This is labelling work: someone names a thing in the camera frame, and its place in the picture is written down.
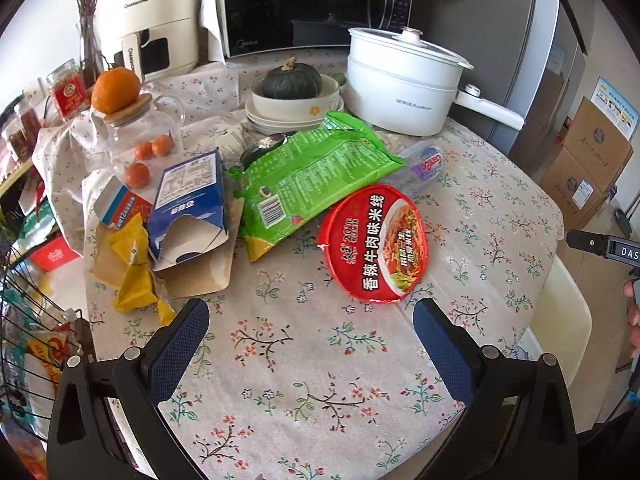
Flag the red instant noodle bowl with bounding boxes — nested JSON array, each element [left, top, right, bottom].
[[317, 185, 432, 304]]

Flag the glass vase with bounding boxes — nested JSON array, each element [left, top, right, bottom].
[[79, 15, 106, 86]]

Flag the dark green pumpkin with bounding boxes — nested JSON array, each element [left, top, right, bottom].
[[261, 56, 323, 101]]

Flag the red and white carton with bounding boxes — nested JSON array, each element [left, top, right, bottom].
[[95, 182, 153, 228]]

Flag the brown paper bag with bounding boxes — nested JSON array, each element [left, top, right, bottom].
[[90, 195, 246, 298]]

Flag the cream air fryer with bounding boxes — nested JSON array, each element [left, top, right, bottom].
[[95, 0, 201, 81]]

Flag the red label jar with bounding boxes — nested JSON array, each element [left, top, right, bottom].
[[47, 60, 86, 118]]

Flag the torn white packet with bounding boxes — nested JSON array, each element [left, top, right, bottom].
[[219, 127, 251, 161]]

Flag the glass jar with wooden lid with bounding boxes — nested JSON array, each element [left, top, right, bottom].
[[85, 92, 186, 181]]

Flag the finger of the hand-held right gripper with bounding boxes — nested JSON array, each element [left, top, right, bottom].
[[567, 230, 608, 263]]

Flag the cardboard box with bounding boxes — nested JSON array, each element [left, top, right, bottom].
[[540, 150, 621, 231], [560, 96, 633, 196]]

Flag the floral tablecloth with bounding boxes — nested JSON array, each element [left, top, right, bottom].
[[32, 52, 566, 480]]

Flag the wall notice sheet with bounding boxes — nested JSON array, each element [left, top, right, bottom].
[[590, 77, 640, 138]]

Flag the green snack bag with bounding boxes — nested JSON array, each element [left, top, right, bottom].
[[225, 110, 406, 263]]

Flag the blue milk carton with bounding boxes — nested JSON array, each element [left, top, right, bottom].
[[147, 149, 231, 272]]

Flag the jar of red dried fruit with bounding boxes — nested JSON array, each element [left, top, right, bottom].
[[2, 107, 43, 161]]

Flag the black wire basket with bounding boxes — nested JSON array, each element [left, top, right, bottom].
[[0, 240, 96, 441]]

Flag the crushed clear plastic bottle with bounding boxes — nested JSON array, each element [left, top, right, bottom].
[[380, 141, 446, 196]]

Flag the person's right hand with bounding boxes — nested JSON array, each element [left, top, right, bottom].
[[623, 279, 640, 361]]

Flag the white electric cooking pot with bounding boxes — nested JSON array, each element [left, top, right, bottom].
[[346, 26, 525, 137]]

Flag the grey refrigerator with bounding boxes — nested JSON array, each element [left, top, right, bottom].
[[415, 0, 596, 158]]

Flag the large orange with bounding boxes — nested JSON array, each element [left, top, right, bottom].
[[91, 67, 142, 115]]

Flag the yellow wrapper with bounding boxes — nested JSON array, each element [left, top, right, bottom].
[[110, 212, 176, 315]]

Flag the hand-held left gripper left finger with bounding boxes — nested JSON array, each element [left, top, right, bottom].
[[46, 297, 211, 480]]

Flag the cream bowl with flower print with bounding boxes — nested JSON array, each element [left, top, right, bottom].
[[251, 74, 341, 120]]

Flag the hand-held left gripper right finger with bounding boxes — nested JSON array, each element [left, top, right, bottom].
[[412, 297, 581, 480]]

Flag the black microwave oven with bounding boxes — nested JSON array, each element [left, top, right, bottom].
[[202, 0, 416, 61]]

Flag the white chair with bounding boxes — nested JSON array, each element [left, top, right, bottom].
[[525, 255, 593, 361]]

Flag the red packet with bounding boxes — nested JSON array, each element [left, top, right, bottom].
[[30, 237, 81, 273]]

